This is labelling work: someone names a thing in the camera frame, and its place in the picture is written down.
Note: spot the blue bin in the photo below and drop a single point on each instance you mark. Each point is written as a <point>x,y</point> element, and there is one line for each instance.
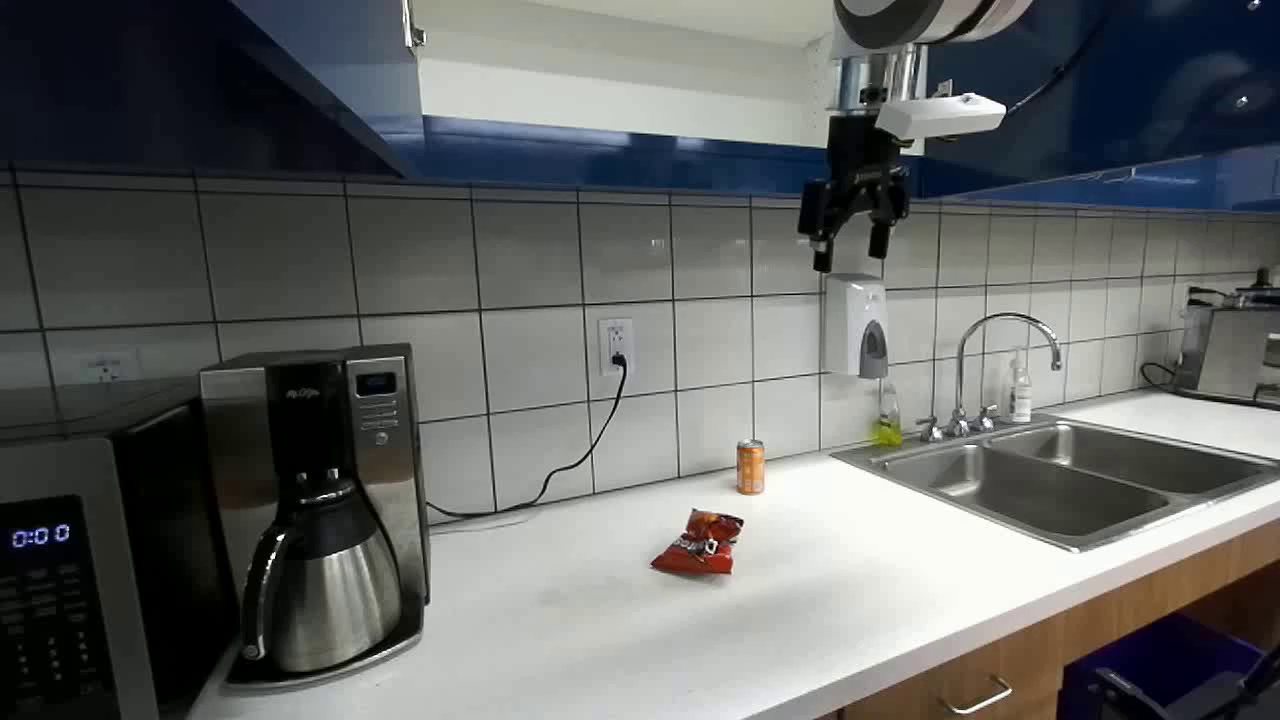
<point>1175,674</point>

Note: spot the white wall outlet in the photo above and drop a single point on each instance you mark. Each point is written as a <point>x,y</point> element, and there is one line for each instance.
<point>111,370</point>
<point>616,351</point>

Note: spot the stainless steel double sink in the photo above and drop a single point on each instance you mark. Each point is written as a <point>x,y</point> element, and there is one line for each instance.
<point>1055,484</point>

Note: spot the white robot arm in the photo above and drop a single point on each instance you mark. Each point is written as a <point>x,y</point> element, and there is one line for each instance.
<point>923,18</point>

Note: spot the steel countertop appliance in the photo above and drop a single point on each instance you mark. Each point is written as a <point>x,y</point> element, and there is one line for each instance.
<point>1240,351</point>

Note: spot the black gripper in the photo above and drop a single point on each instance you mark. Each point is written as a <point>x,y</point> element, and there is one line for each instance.
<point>861,154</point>

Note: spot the chrome sink faucet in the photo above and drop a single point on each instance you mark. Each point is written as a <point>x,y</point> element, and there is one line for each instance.
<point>992,321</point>

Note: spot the dark navy wall cabinet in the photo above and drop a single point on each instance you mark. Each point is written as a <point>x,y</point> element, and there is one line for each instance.
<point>133,83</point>

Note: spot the black steel microwave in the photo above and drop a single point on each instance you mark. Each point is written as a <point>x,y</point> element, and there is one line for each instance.
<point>82,586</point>

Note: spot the small orange spice bottle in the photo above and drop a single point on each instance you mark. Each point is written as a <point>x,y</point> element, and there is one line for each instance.
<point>751,469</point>

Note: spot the white soap bottle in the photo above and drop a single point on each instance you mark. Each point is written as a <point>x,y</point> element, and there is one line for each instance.
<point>1020,398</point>

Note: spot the orange red chip sachet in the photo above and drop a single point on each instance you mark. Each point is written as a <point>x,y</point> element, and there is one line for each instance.
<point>702,545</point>

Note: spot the wooden base cabinet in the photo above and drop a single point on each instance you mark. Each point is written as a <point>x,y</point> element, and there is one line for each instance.
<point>1055,653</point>

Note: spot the stainless steel carafe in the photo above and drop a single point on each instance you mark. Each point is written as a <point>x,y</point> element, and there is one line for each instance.
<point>324,594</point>

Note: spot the white wall soap dispenser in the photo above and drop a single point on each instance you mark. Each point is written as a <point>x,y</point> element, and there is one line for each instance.
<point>854,324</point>

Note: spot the blue cabinet door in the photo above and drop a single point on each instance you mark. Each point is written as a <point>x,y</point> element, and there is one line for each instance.
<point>1133,83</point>
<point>334,67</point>

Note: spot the white wall cabinet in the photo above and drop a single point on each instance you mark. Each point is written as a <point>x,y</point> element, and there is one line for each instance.
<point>615,94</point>

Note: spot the black steel coffee maker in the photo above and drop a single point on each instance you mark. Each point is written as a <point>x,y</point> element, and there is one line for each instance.
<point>384,440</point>

